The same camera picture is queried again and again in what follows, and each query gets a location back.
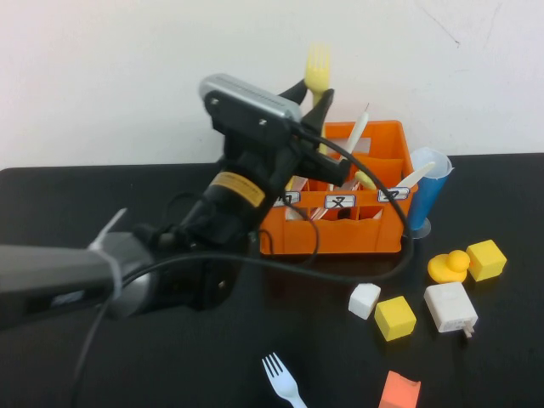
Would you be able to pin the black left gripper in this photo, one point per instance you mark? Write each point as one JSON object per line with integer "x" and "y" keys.
{"x": 268, "y": 170}

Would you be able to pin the yellow plastic fork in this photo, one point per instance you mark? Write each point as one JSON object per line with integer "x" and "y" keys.
{"x": 318, "y": 74}

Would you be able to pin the orange plastic cutlery crate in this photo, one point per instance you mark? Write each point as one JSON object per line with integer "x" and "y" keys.
{"x": 348, "y": 238}

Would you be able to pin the white pink plastic utensil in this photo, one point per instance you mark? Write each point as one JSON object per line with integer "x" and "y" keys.
{"x": 302, "y": 186}

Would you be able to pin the pale pink plastic fork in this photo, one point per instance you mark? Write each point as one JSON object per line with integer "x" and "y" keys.
{"x": 350, "y": 185}

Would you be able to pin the white label with spoon character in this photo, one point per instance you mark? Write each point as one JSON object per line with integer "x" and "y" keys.
{"x": 293, "y": 197}

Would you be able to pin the white label with fork character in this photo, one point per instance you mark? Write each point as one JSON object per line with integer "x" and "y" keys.
{"x": 340, "y": 201}

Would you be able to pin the white label with knife character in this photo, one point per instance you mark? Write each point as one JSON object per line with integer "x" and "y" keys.
{"x": 401, "y": 193}

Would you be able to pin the cream plastic knife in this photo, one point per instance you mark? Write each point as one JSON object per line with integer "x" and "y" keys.
{"x": 418, "y": 173}

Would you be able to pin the blue cone cup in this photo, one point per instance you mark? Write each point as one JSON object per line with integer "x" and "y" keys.
{"x": 427, "y": 200}

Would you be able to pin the white foam cube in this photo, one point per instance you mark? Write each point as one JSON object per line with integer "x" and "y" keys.
{"x": 364, "y": 298}

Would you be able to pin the yellow rubber duck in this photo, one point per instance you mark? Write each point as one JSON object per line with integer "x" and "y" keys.
{"x": 448, "y": 268}

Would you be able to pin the yellow foam cube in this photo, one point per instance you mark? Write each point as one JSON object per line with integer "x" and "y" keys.
{"x": 395, "y": 319}
{"x": 486, "y": 261}

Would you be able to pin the white charger plug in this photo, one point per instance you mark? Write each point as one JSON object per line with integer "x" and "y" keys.
{"x": 450, "y": 306}

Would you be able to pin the white zip tie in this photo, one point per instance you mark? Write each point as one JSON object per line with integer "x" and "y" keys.
{"x": 112, "y": 272}

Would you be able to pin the light blue plastic fork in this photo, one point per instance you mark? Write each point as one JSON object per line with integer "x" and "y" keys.
{"x": 282, "y": 382}

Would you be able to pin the salmon orange block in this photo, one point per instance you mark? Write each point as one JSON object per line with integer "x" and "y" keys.
{"x": 398, "y": 391}

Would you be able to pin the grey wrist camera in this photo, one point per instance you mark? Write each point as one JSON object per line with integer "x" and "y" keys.
{"x": 251, "y": 95}

